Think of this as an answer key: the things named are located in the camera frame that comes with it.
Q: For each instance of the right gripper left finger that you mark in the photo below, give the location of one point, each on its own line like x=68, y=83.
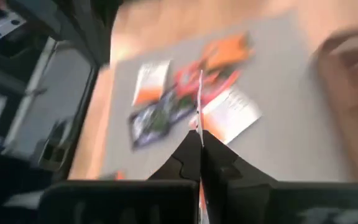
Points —
x=120, y=202

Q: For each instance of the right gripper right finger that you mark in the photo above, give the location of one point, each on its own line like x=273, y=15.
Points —
x=275, y=205

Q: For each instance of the orange-red peach tea bag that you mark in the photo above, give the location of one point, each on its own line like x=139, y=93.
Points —
x=120, y=175
x=221, y=84
x=186, y=79

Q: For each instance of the black purple tea bag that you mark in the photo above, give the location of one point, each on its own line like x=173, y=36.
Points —
x=149, y=127
x=180, y=107

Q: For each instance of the white orange Tazo tea bag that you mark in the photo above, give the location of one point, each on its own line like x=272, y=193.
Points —
x=151, y=82
x=232, y=113
x=200, y=105

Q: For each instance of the plain orange tea bag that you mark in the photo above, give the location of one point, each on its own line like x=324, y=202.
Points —
x=228, y=51

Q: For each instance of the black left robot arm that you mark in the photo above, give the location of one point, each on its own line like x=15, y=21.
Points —
x=89, y=18

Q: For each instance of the wooden tea organizer box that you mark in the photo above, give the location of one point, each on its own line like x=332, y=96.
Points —
x=343, y=109

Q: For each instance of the grey woven placemat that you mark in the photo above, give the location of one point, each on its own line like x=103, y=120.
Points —
x=291, y=140

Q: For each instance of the silver metal bracket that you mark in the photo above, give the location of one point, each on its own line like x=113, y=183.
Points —
x=0, y=28

